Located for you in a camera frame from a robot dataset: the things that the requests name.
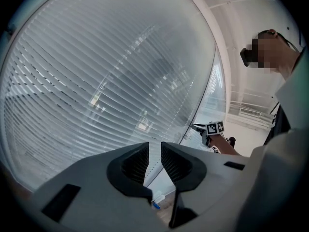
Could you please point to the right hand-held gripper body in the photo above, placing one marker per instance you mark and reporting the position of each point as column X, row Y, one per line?
column 213, row 128

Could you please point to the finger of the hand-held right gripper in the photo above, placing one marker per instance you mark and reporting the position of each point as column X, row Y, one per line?
column 200, row 127

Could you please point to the blue and white bottle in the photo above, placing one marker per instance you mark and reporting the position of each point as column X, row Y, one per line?
column 159, row 198

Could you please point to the white ceiling air vent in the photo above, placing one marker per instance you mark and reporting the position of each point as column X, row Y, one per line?
column 249, row 112

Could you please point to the person's black shirt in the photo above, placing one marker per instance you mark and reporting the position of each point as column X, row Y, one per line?
column 281, row 122

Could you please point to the person's right forearm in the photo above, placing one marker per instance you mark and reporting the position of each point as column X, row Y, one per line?
column 224, row 146

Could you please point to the black office chair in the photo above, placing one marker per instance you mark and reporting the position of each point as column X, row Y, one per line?
column 231, row 140

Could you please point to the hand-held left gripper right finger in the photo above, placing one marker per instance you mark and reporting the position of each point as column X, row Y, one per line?
column 217, row 190

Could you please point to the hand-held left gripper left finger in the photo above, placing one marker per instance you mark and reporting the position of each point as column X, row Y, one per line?
column 96, row 202

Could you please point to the person's head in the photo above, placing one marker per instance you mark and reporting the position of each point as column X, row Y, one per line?
column 285, row 66

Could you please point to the black head-mounted camera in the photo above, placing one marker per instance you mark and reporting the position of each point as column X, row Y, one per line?
column 247, row 57

